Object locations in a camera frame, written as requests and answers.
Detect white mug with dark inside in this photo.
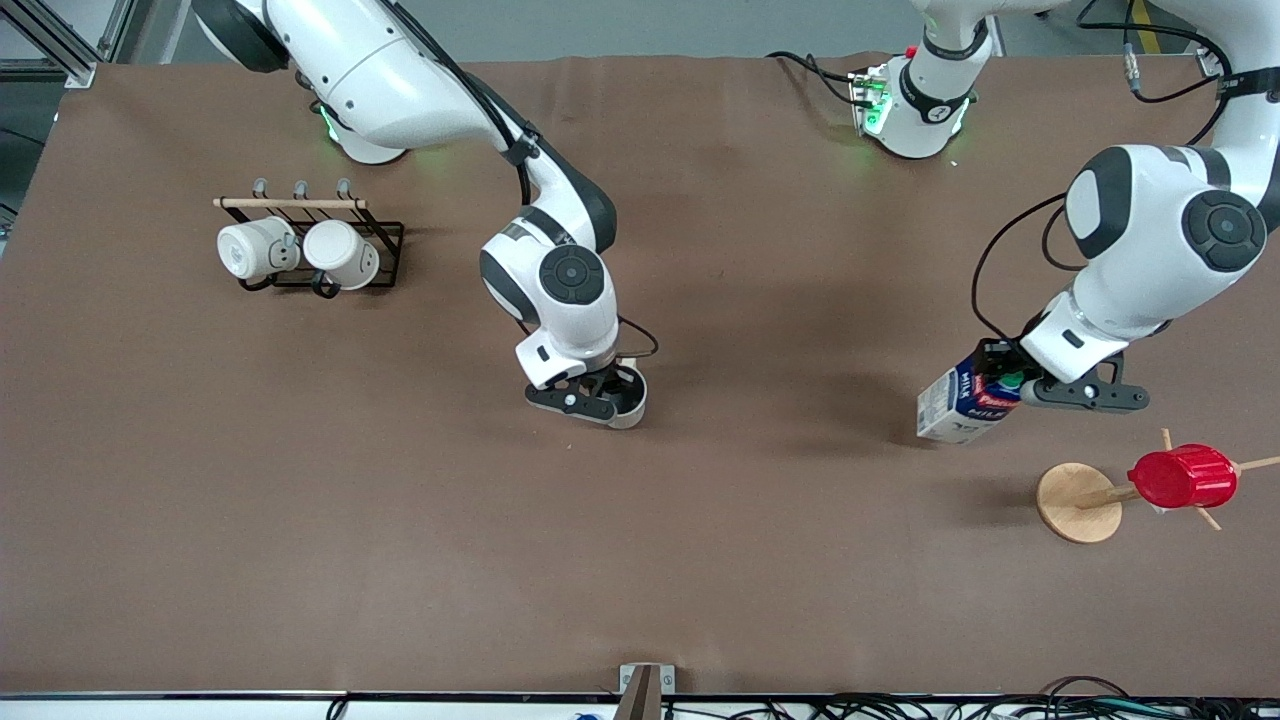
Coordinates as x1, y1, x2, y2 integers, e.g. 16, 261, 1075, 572
598, 362, 649, 431

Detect blue and white milk carton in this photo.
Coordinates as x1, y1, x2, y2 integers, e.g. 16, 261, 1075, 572
916, 340, 1031, 446

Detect red plastic cup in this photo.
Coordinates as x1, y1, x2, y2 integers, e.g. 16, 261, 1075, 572
1128, 444, 1239, 510

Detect wooden mug tree stand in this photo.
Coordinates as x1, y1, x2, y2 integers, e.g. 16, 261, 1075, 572
1036, 428, 1280, 544

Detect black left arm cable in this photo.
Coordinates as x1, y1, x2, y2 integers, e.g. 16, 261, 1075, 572
970, 192, 1086, 343

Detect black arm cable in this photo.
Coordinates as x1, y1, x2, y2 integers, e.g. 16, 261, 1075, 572
378, 0, 661, 363
970, 192, 1086, 343

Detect black wire mug rack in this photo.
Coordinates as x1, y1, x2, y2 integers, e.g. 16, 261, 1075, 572
212, 177, 406, 300

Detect white mug with black handle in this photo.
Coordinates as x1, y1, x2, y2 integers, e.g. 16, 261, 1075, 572
302, 219, 382, 299

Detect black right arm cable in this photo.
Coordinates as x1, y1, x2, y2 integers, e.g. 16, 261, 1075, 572
378, 0, 661, 363

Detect black overhead cable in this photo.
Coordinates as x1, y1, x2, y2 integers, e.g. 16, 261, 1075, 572
1074, 0, 1233, 147

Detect metal table edge bracket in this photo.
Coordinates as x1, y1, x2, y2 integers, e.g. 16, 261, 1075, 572
612, 663, 677, 720

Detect black cable bundle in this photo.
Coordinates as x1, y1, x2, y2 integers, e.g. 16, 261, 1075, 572
660, 675, 1280, 720

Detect white mug with grey handle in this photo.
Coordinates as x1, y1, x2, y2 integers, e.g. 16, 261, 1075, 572
216, 216, 301, 284

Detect black base cable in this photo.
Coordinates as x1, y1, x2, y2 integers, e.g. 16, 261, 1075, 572
766, 50, 873, 109

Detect aluminium frame profile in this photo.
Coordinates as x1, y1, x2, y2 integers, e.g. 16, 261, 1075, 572
0, 0, 151, 91

